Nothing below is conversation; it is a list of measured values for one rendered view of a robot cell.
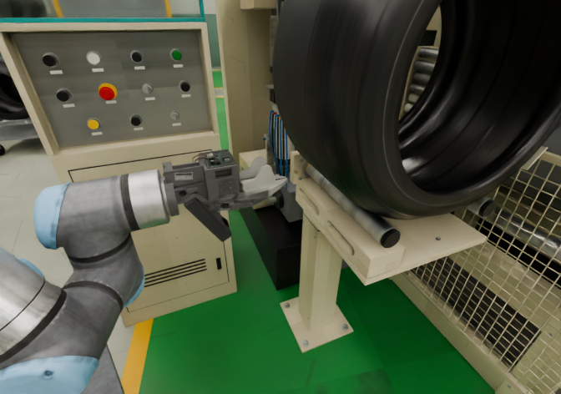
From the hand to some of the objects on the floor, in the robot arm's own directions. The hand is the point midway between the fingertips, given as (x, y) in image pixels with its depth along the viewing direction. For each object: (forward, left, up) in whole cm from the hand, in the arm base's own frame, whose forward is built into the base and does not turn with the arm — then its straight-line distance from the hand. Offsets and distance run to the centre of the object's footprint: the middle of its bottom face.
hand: (280, 184), depth 54 cm
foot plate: (+41, +21, -100) cm, 110 cm away
